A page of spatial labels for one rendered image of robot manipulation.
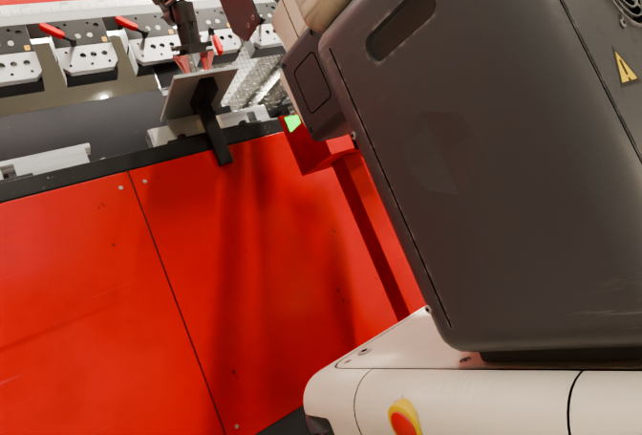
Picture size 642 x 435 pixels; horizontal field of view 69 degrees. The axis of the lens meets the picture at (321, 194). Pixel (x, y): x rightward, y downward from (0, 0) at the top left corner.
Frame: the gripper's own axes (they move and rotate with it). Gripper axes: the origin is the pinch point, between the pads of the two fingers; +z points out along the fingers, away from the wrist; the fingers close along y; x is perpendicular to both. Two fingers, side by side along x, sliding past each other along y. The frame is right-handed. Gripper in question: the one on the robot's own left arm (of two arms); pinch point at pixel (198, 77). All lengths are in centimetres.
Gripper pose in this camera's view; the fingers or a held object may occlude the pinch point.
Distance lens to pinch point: 139.1
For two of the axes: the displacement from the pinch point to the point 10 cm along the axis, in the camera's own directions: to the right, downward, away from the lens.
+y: -8.2, 3.0, -4.9
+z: 1.4, 9.3, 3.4
